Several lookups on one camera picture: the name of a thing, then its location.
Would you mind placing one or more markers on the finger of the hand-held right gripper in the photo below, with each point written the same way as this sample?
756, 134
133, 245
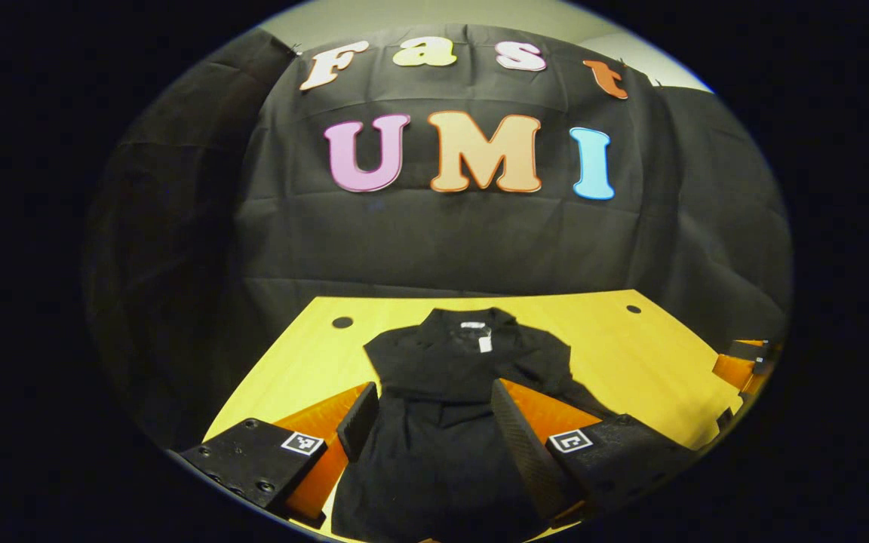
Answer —
747, 349
732, 371

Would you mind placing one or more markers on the black backdrop cloth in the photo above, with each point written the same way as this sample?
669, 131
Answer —
442, 241

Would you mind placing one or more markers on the black button shirt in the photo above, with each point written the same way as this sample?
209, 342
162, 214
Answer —
434, 452

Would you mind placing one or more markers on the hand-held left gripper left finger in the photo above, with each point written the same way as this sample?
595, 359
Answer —
359, 422

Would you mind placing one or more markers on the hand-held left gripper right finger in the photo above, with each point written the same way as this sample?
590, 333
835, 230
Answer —
525, 452

